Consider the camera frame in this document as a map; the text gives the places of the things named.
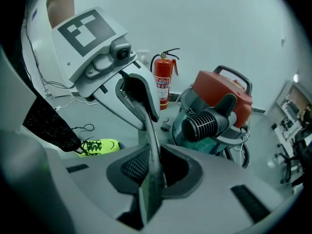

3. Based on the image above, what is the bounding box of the red vacuum cleaner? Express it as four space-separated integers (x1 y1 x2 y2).
172 65 254 169

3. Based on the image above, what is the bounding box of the person's left forearm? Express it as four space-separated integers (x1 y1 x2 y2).
46 0 75 29

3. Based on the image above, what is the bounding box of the person's right yellow shoe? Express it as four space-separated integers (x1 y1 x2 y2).
78 138 120 157

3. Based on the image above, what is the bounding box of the white wall cable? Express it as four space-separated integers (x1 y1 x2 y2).
54 97 100 112

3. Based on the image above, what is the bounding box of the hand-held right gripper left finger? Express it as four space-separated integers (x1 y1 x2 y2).
45 144 154 234

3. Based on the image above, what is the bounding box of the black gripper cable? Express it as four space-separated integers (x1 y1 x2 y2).
24 20 75 89

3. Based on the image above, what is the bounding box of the red fire extinguisher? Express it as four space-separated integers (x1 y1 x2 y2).
150 48 181 111

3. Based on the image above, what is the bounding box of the person's right leg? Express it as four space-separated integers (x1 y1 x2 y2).
21 96 82 153

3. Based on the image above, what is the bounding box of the black mesh office chair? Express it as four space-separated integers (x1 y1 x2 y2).
275 127 312 186

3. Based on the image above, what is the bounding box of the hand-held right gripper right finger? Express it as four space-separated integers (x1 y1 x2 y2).
140 145 293 234

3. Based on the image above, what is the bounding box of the white wall socket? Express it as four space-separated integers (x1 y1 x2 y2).
136 49 150 63

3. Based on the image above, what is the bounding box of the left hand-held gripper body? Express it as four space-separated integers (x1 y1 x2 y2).
51 6 137 100

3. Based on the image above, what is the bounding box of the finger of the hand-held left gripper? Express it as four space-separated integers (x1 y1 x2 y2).
94 73 147 131
120 61 160 123

